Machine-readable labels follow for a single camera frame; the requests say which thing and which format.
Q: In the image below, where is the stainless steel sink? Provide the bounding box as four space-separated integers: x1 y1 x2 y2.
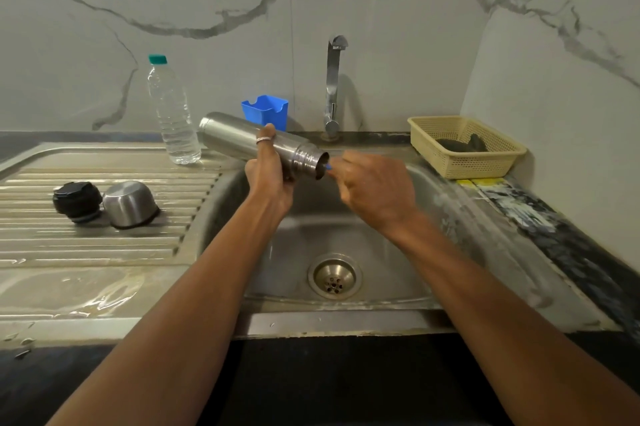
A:
0 141 621 341

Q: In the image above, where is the blue plastic holder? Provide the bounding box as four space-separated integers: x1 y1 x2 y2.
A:
241 95 290 133

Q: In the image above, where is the dark scrubber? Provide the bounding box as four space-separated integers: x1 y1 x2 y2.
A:
436 134 489 154

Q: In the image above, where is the person's right forearm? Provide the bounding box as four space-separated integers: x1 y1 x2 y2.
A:
388 209 640 426

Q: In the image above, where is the chrome sink tap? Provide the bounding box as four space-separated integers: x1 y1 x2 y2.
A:
323 35 349 140

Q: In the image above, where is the steel flask cup lid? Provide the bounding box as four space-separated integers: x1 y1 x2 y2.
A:
102 180 161 230

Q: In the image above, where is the cream plastic basket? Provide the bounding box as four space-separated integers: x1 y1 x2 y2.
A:
407 115 528 181

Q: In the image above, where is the person's right hand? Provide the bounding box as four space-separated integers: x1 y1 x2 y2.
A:
327 150 419 237

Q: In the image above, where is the person's left hand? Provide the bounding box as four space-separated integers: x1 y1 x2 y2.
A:
244 123 296 217

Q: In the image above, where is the steel sink drain strainer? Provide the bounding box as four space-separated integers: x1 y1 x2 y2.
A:
307 254 364 300

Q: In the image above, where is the stainless steel flask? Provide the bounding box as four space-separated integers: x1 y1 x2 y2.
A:
198 112 331 181

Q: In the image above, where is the black flask stopper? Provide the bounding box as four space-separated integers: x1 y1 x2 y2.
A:
52 181 104 224

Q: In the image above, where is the person's left forearm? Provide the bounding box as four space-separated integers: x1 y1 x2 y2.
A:
47 197 285 426

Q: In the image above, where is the clear plastic water bottle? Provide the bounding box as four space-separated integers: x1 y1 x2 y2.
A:
147 54 202 165

